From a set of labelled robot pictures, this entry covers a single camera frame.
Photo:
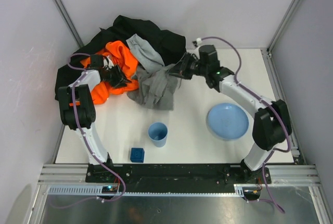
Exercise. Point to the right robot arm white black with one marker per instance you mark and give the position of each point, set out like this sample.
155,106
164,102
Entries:
271,124

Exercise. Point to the aluminium frame post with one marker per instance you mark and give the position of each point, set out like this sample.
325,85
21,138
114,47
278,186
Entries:
291,10
68,22

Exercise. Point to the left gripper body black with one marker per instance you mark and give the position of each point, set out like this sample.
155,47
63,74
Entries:
116,76

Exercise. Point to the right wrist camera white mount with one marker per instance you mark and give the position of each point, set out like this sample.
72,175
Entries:
196,43

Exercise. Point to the dark grey cloth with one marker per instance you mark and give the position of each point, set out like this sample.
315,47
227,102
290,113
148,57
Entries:
155,90

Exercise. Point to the blue plastic cup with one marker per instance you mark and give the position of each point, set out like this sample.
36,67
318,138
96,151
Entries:
158,133

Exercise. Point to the orange cloth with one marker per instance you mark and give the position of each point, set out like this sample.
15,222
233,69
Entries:
120,55

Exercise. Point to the left aluminium frame post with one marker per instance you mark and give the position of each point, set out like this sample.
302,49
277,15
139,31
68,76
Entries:
68,22

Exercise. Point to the black cloth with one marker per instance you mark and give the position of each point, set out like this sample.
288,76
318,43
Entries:
169,45

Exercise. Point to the light grey cloth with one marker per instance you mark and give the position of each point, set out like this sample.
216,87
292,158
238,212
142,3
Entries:
146,55

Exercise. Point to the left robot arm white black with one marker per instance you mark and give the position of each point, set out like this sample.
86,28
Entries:
77,110

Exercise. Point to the blue plastic bowl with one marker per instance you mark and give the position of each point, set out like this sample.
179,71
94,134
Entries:
227,121

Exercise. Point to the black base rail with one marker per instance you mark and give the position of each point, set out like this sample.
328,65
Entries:
178,178

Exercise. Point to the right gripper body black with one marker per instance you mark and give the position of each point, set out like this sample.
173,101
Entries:
184,65

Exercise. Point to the blue cube block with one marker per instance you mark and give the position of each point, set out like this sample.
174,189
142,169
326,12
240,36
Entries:
137,155

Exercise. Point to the right aluminium frame post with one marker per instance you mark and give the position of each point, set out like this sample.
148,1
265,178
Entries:
291,10

